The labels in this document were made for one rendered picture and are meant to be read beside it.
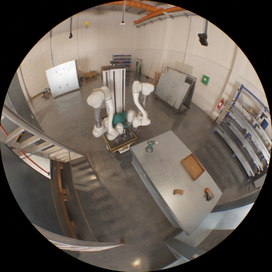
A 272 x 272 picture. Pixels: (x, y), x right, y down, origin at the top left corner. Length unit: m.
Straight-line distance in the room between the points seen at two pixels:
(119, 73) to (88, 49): 9.74
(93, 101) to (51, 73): 6.28
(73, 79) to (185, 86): 6.25
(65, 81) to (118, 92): 5.66
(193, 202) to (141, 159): 1.08
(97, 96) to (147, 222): 2.15
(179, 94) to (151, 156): 2.80
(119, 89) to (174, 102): 2.62
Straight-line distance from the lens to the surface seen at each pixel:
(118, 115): 1.75
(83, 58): 11.09
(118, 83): 1.58
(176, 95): 3.77
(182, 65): 6.22
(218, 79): 5.46
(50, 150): 1.51
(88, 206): 2.11
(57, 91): 7.29
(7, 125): 6.03
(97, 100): 1.08
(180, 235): 2.23
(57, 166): 2.53
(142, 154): 1.51
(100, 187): 2.05
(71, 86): 7.01
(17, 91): 2.08
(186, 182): 1.58
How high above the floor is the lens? 1.95
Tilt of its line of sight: 49 degrees down
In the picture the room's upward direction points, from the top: 6 degrees clockwise
